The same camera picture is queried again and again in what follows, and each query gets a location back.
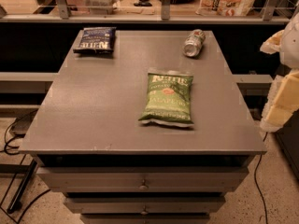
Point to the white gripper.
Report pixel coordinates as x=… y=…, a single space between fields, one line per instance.
x=291 y=46

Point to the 7up soda can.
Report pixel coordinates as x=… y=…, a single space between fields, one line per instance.
x=194 y=43

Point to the colourful printed snack bag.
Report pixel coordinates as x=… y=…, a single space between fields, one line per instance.
x=224 y=7

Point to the green Kettle jalapeno chip bag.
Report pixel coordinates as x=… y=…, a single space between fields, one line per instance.
x=168 y=99

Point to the blue Kettle chip bag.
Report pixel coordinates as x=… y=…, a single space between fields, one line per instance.
x=96 y=40

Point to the top drawer knob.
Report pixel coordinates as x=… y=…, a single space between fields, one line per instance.
x=143 y=185

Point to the drawer knob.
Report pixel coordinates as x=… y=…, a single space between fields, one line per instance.
x=144 y=211
x=143 y=185

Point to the grey drawer cabinet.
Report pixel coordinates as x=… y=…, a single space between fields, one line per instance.
x=90 y=145

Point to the black table leg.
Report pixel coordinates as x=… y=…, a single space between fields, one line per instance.
x=27 y=171

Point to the metal railing frame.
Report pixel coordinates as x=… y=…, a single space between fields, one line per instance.
x=128 y=11

